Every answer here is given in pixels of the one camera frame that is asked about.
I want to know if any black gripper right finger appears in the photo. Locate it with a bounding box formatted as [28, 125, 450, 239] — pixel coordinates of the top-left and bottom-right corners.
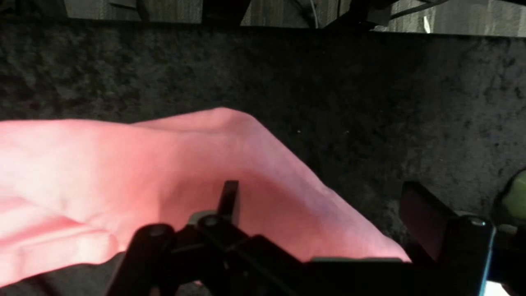
[398, 179, 498, 296]

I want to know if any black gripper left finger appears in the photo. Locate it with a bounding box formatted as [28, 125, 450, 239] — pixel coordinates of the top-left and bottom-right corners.
[215, 179, 242, 227]

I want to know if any pink cloth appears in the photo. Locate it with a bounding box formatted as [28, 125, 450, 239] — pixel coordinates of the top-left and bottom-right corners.
[0, 105, 413, 290]

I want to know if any black velvet table cover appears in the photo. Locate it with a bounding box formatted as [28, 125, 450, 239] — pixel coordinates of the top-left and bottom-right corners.
[0, 15, 526, 296]

